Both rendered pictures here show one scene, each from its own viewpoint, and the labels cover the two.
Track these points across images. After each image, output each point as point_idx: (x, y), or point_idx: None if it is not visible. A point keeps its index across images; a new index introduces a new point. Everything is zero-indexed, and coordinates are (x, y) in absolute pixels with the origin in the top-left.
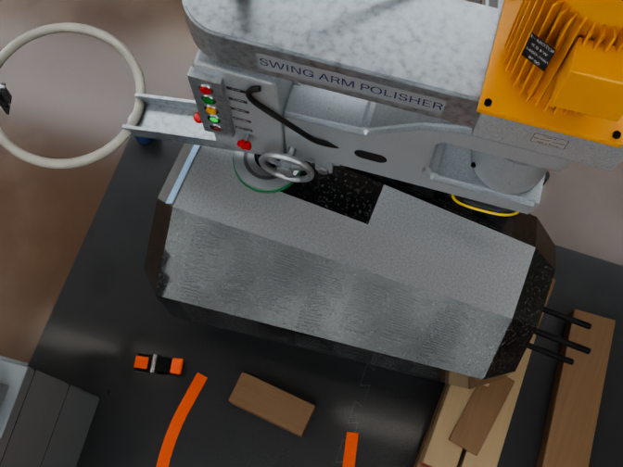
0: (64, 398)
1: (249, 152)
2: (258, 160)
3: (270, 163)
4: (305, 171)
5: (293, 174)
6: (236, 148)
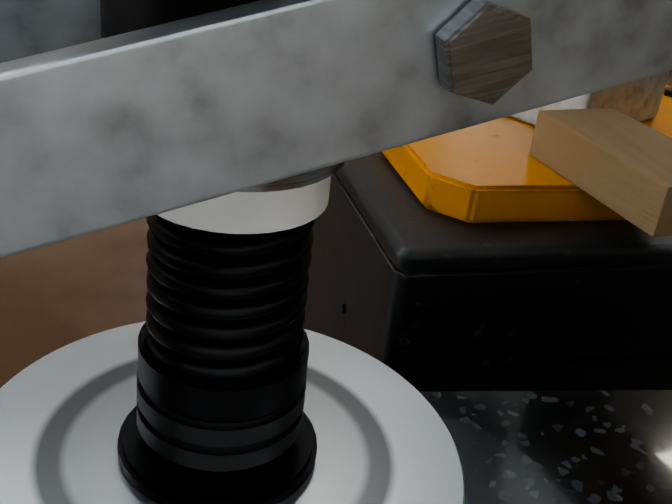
0: None
1: (188, 188)
2: (170, 478)
3: (279, 440)
4: (467, 469)
5: (446, 476)
6: (43, 185)
